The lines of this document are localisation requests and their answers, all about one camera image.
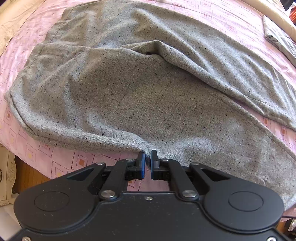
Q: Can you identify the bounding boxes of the grey speckled pants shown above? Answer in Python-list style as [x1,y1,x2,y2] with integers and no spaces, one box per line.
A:
[4,1,295,208]

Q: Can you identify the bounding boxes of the pink patterned bed sheet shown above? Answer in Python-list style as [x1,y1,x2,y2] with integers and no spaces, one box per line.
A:
[1,1,295,192]

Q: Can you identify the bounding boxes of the cream nightstand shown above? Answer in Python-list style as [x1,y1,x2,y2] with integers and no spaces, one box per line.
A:
[0,145,16,206]

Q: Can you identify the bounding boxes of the folded grey pants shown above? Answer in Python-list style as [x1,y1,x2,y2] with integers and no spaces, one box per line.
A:
[262,16,295,66]

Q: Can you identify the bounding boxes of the beige duvet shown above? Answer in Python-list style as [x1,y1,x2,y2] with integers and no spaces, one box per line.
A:
[243,0,296,41]

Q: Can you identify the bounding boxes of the beige pillow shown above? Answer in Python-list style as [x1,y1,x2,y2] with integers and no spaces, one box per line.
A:
[1,0,45,54]

